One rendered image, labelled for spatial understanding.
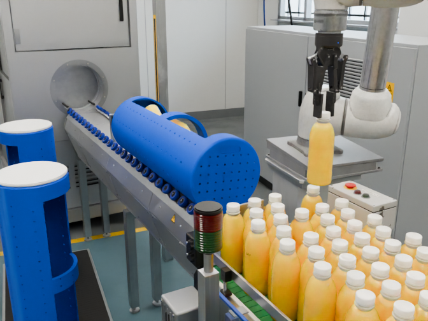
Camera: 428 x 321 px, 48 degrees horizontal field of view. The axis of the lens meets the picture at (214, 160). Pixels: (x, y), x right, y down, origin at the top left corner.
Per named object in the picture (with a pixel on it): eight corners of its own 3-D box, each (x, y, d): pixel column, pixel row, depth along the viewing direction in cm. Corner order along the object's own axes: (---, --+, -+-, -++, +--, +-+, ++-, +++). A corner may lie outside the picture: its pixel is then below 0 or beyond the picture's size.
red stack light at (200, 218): (213, 218, 111) (213, 202, 110) (228, 228, 106) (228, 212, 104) (188, 223, 108) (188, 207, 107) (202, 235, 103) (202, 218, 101)
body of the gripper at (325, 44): (332, 30, 138) (329, 63, 141) (308, 31, 134) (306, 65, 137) (350, 32, 132) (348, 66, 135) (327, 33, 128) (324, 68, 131)
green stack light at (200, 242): (213, 237, 112) (213, 218, 111) (228, 249, 107) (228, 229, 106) (188, 244, 110) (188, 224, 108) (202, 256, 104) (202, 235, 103)
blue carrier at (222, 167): (163, 149, 254) (166, 95, 246) (256, 210, 181) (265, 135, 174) (110, 153, 240) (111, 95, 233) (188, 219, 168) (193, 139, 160)
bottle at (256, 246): (255, 281, 143) (256, 218, 136) (274, 291, 138) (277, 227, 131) (237, 290, 138) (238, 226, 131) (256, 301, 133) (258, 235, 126)
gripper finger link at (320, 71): (331, 55, 133) (327, 53, 132) (322, 95, 136) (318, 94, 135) (321, 53, 136) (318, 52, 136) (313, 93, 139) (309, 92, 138)
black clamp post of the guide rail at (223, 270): (226, 290, 138) (227, 265, 136) (232, 295, 136) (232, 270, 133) (220, 292, 137) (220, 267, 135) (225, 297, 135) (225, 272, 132)
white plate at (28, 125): (26, 116, 282) (26, 119, 283) (-14, 127, 259) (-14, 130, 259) (62, 121, 271) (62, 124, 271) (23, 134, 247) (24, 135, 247)
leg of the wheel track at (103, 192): (109, 233, 369) (103, 154, 349) (111, 236, 364) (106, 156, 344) (101, 235, 366) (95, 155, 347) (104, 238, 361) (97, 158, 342)
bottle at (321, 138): (336, 183, 146) (341, 118, 140) (319, 188, 142) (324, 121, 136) (318, 176, 152) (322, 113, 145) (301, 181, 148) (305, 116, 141)
